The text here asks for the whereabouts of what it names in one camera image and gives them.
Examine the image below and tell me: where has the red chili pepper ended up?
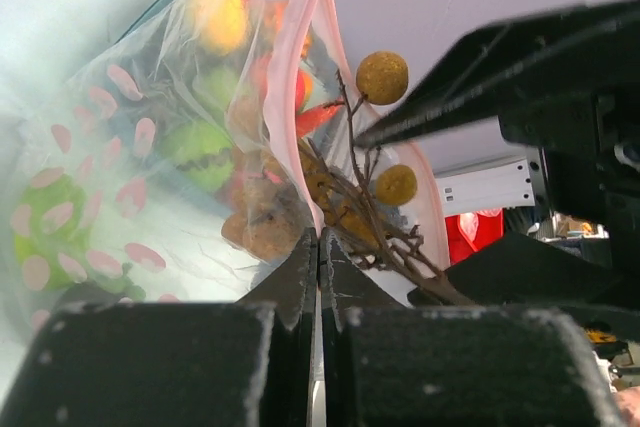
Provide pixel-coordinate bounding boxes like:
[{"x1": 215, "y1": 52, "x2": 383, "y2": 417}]
[{"x1": 295, "y1": 100, "x2": 344, "y2": 138}]

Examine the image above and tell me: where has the green melon with black stripe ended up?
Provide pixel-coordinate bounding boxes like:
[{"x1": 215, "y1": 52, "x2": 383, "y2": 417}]
[{"x1": 158, "y1": 119, "x2": 235, "y2": 194}]

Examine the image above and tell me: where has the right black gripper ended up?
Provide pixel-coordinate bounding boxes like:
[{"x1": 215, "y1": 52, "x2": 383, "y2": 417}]
[{"x1": 355, "y1": 0, "x2": 639, "y2": 341}]

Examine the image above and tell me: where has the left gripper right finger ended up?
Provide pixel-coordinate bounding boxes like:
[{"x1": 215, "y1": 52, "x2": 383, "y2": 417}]
[{"x1": 319, "y1": 230, "x2": 625, "y2": 426}]

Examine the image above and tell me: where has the clear pink zip top bag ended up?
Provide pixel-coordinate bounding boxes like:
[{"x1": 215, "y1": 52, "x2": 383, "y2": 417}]
[{"x1": 1, "y1": 0, "x2": 455, "y2": 328}]

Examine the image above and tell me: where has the red plastic bin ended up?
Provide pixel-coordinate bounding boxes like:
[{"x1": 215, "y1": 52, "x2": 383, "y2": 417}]
[{"x1": 445, "y1": 209, "x2": 504, "y2": 264}]

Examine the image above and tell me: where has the brown longan bunch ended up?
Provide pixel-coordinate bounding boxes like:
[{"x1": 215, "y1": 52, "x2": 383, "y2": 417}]
[{"x1": 219, "y1": 50, "x2": 471, "y2": 307}]

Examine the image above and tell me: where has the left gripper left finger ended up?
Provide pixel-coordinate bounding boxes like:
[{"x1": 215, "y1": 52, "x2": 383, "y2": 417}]
[{"x1": 1, "y1": 230, "x2": 318, "y2": 426}]

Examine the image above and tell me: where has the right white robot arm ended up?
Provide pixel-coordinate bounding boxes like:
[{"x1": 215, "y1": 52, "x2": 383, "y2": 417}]
[{"x1": 356, "y1": 0, "x2": 639, "y2": 341}]

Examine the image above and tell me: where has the yellow lemon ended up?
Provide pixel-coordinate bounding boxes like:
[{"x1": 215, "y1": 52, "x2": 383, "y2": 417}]
[{"x1": 185, "y1": 0, "x2": 249, "y2": 55}]

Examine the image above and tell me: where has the green halved avocado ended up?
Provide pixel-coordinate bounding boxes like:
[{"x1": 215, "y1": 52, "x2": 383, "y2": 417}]
[{"x1": 10, "y1": 174, "x2": 146, "y2": 301}]

